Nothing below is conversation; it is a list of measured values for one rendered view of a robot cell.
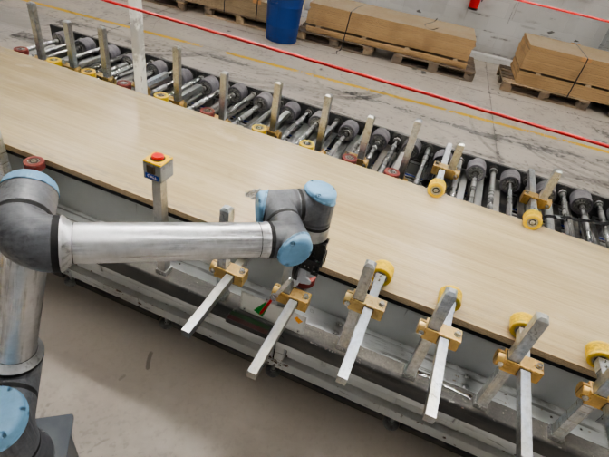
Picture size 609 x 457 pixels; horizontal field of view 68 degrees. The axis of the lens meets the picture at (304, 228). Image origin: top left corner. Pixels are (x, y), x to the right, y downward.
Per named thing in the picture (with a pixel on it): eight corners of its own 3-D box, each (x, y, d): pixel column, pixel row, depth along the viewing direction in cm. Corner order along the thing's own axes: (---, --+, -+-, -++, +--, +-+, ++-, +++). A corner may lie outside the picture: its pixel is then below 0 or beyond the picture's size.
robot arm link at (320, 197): (298, 178, 122) (332, 176, 125) (292, 214, 129) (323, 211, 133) (308, 198, 115) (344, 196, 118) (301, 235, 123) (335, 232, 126)
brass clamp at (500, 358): (536, 385, 137) (544, 376, 134) (491, 368, 139) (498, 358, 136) (536, 370, 141) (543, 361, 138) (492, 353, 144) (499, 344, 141)
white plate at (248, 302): (302, 335, 165) (306, 317, 159) (238, 309, 170) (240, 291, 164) (303, 335, 165) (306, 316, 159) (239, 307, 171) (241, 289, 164)
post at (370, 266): (343, 361, 166) (375, 267, 136) (333, 357, 167) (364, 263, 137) (345, 354, 169) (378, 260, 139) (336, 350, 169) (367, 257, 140)
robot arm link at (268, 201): (263, 209, 110) (311, 206, 114) (253, 182, 118) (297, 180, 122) (259, 238, 116) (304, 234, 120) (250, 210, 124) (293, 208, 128)
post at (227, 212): (223, 308, 175) (228, 211, 146) (215, 306, 176) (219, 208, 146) (227, 303, 178) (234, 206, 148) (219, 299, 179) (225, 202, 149)
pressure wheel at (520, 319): (534, 322, 147) (507, 322, 151) (536, 340, 150) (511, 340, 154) (533, 310, 152) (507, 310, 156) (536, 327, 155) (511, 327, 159)
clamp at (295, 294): (304, 313, 158) (307, 303, 155) (270, 298, 161) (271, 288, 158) (310, 302, 162) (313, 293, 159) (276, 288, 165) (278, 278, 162)
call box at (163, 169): (161, 186, 148) (160, 166, 144) (143, 179, 150) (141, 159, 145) (174, 176, 154) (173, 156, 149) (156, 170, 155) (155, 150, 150)
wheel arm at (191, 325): (189, 341, 142) (189, 332, 139) (180, 336, 143) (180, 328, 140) (252, 259, 175) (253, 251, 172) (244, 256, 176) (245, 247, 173)
